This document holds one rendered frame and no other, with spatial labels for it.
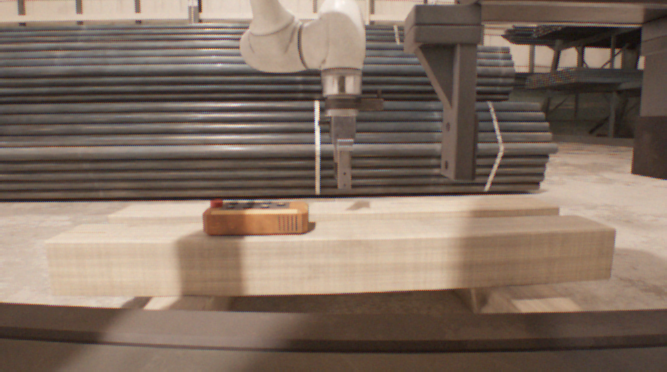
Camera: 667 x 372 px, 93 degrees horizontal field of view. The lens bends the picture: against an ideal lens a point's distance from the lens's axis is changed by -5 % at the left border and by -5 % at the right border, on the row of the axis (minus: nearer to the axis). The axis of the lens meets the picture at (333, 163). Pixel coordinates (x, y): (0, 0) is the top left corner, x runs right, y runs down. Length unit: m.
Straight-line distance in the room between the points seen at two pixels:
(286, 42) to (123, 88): 1.36
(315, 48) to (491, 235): 0.49
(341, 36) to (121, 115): 1.37
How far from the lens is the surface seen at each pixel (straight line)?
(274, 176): 1.66
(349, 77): 0.72
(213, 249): 0.60
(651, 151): 0.29
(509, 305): 0.66
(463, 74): 0.21
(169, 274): 0.64
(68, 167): 1.97
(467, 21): 0.22
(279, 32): 0.75
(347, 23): 0.73
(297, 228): 0.58
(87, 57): 2.12
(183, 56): 1.90
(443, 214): 0.78
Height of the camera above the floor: 0.39
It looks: 7 degrees down
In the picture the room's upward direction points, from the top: straight up
